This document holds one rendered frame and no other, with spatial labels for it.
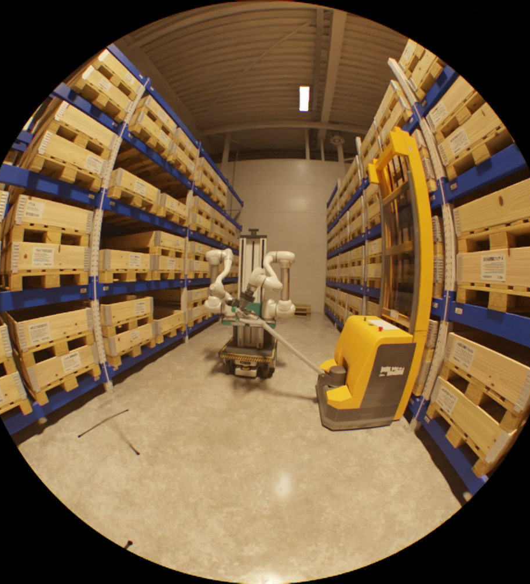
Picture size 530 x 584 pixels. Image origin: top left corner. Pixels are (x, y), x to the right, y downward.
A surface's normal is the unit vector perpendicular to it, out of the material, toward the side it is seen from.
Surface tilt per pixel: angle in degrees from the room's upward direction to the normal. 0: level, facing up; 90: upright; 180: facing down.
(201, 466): 0
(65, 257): 90
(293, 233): 90
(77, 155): 90
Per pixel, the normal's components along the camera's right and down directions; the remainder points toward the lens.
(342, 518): 0.04, -1.00
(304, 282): -0.14, 0.08
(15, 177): 0.99, 0.04
